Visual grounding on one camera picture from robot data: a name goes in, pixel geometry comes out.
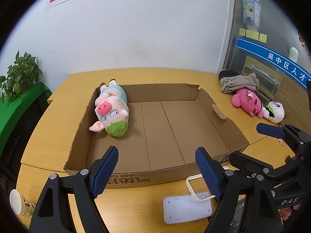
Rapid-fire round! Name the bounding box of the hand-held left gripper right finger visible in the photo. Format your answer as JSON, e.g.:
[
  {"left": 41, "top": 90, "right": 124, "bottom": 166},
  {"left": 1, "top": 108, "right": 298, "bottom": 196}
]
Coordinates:
[{"left": 195, "top": 147, "right": 285, "bottom": 233}]

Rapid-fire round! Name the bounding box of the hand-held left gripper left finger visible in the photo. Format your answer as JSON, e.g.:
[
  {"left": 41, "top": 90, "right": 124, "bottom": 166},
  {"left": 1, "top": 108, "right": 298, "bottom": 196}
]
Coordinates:
[{"left": 29, "top": 146, "right": 119, "bottom": 233}]

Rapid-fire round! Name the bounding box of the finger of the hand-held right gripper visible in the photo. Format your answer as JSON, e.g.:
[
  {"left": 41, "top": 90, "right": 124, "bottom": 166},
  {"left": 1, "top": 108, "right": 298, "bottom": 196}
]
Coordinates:
[
  {"left": 256, "top": 123, "right": 311, "bottom": 161},
  {"left": 230, "top": 152, "right": 280, "bottom": 177}
]

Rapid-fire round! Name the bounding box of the white plastic device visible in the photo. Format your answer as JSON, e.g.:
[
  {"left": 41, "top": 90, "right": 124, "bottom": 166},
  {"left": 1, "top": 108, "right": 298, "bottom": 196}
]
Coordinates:
[{"left": 163, "top": 174, "right": 216, "bottom": 224}]

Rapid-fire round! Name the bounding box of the brown cardboard box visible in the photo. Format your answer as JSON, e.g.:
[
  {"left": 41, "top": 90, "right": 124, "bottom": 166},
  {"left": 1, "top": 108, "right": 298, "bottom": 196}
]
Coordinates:
[{"left": 64, "top": 83, "right": 250, "bottom": 189}]

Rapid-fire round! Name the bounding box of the person's right hand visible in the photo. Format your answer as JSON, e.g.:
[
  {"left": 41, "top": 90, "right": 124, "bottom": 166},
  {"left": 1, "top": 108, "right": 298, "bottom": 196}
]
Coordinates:
[{"left": 279, "top": 203, "right": 302, "bottom": 221}]

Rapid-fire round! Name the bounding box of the panda plush toy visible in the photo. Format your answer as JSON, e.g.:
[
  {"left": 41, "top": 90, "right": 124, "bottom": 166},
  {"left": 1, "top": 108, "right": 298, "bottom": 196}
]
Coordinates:
[{"left": 262, "top": 101, "right": 286, "bottom": 124}]

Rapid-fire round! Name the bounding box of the pink plush toy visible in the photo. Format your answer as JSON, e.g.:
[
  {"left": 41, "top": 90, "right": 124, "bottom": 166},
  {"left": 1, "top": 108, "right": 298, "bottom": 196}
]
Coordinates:
[{"left": 231, "top": 87, "right": 264, "bottom": 117}]

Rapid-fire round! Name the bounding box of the beige printed cloth bag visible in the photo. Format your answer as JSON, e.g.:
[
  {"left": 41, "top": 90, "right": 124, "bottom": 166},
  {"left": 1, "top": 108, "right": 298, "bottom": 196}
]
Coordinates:
[{"left": 218, "top": 70, "right": 260, "bottom": 95}]

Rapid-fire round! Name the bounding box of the wooden shelf behind glass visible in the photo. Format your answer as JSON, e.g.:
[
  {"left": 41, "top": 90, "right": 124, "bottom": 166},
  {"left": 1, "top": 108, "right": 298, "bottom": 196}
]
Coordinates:
[{"left": 242, "top": 55, "right": 284, "bottom": 102}]

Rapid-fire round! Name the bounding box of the pig plush toy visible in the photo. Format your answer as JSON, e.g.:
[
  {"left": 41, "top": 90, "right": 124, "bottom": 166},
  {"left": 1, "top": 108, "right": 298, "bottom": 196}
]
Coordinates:
[{"left": 89, "top": 79, "right": 129, "bottom": 137}]

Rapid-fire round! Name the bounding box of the blue glass banner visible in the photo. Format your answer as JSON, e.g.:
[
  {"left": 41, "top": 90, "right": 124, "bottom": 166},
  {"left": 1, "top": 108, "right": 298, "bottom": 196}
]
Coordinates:
[{"left": 236, "top": 36, "right": 311, "bottom": 90}]

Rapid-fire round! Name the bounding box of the patterned paper cup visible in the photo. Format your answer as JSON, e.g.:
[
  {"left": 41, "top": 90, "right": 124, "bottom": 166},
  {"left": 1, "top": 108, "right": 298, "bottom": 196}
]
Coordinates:
[{"left": 9, "top": 189, "right": 37, "bottom": 216}]

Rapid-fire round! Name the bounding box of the red festive window decal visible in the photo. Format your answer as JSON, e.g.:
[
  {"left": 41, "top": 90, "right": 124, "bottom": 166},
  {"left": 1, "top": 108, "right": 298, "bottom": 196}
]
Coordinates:
[{"left": 298, "top": 30, "right": 311, "bottom": 56}]

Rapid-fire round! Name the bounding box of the green topped cabinet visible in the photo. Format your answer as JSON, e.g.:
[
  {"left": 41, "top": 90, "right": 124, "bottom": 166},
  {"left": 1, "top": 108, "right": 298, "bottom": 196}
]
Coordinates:
[{"left": 0, "top": 82, "right": 52, "bottom": 199}]

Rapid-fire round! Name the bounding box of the blue cartoon pig poster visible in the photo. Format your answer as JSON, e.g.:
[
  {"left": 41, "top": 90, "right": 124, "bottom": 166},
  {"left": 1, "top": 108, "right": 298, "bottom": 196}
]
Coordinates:
[{"left": 242, "top": 0, "right": 260, "bottom": 27}]

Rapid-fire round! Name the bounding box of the green potted plant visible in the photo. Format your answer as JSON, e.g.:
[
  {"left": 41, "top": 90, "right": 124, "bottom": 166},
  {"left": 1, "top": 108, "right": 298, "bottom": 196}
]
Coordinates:
[{"left": 0, "top": 50, "right": 43, "bottom": 102}]

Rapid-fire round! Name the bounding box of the white cable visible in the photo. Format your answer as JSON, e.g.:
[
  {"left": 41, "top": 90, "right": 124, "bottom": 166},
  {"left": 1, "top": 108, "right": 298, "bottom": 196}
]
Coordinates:
[{"left": 266, "top": 68, "right": 280, "bottom": 107}]

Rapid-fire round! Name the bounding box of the metal door frame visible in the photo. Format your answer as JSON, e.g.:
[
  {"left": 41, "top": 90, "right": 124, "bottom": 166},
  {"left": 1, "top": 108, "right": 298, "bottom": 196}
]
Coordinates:
[{"left": 215, "top": 0, "right": 243, "bottom": 74}]

